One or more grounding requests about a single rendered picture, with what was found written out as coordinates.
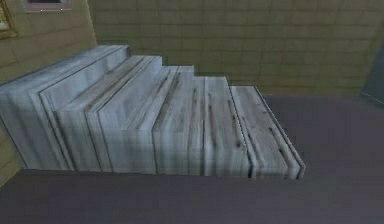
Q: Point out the pale wooden stepped cabinet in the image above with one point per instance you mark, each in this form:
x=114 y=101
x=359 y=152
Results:
x=160 y=126

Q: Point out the pink framed window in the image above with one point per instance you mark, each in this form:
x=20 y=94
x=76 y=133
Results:
x=46 y=4

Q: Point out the dark grey door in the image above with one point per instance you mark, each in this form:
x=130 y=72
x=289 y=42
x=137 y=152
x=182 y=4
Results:
x=375 y=80

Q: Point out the gold framed picture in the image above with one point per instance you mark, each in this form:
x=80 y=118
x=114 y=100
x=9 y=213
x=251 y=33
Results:
x=4 y=22

